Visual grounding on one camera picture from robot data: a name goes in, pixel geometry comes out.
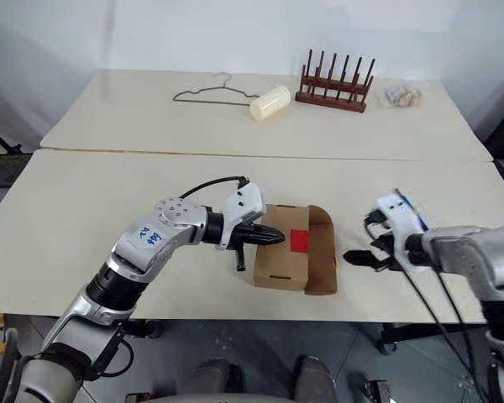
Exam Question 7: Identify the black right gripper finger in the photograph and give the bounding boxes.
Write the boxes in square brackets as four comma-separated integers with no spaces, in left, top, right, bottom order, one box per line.
[343,249,390,264]
[360,258,402,273]

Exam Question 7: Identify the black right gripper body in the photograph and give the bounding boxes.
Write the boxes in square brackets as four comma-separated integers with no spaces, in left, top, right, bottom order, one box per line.
[363,211,398,254]

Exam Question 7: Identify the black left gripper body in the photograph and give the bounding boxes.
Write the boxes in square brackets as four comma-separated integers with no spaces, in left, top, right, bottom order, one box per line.
[227,225,258,273]

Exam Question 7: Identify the brown cardboard box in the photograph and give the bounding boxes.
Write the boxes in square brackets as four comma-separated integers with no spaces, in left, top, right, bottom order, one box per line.
[252,203,338,295]

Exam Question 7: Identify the red tape square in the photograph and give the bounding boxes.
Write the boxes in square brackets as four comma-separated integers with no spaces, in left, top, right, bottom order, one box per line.
[290,229,312,254]

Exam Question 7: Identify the black table caster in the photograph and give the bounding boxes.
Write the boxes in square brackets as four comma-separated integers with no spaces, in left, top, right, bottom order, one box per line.
[380,322,404,356]
[125,319,163,340]

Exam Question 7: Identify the cream cylindrical roll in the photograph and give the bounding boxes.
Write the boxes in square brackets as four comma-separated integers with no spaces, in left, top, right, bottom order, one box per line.
[249,84,294,124]

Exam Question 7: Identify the dark rounded shape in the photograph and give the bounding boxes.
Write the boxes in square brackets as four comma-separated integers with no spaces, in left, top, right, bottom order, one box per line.
[296,354,337,395]
[188,359,243,398]

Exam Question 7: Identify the dark wooden peg rack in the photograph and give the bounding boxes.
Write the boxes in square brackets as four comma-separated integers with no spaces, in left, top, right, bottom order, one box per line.
[294,49,377,114]

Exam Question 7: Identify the clear bag of small parts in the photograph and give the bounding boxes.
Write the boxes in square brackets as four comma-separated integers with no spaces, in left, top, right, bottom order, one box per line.
[377,86,423,108]

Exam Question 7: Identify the black tripod stand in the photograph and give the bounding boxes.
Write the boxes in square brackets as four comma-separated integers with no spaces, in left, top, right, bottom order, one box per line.
[0,113,22,154]

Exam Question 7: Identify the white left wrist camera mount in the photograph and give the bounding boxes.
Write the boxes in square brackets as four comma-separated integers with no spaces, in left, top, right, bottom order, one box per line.
[217,178,265,252]

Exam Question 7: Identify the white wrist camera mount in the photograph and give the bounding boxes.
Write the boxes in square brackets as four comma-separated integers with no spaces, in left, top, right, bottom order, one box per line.
[371,189,430,274]
[217,178,265,252]

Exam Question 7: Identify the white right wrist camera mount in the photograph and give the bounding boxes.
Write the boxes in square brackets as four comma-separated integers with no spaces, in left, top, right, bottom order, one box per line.
[371,189,430,274]

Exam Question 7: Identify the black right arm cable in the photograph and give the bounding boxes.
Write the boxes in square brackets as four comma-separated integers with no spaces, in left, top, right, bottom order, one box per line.
[394,251,495,403]

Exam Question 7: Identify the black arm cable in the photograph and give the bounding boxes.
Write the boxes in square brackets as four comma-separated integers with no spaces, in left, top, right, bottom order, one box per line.
[179,175,253,201]
[394,251,495,403]

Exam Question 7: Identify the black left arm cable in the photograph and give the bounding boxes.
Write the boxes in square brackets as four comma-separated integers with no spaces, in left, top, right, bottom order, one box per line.
[179,175,253,201]

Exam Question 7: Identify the thin wire clothes hanger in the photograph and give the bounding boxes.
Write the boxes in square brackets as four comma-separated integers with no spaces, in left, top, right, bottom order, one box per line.
[172,71,261,107]

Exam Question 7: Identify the black shoulder cable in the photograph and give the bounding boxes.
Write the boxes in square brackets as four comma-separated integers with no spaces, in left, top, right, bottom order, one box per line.
[87,327,134,381]

